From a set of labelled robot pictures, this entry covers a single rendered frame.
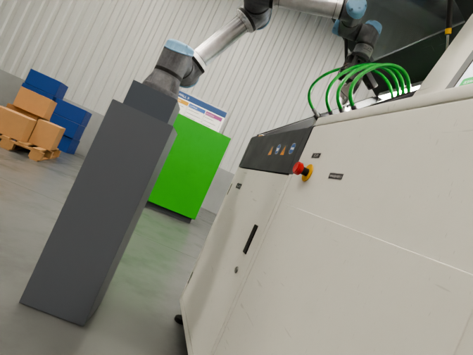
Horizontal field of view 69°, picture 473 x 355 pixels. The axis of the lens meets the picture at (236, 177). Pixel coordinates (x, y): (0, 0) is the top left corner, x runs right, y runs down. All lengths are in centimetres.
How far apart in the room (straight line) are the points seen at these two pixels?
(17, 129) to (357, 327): 475
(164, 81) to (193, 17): 725
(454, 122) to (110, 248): 112
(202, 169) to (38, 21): 577
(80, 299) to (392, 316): 111
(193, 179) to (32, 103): 245
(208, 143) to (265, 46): 434
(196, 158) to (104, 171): 337
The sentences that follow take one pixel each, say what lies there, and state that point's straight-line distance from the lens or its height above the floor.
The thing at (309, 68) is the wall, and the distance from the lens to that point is 868.
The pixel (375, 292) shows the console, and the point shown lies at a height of 62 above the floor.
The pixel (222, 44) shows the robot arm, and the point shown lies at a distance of 159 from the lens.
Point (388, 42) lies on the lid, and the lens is 185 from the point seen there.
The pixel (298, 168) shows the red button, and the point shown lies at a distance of 92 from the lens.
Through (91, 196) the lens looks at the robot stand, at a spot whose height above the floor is 45.
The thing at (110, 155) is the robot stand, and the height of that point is 61.
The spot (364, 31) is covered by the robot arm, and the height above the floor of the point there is 149.
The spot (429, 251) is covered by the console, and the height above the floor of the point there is 71.
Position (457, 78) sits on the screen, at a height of 121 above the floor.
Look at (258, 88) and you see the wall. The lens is 822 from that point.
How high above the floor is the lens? 68
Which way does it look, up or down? 2 degrees up
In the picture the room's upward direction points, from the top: 24 degrees clockwise
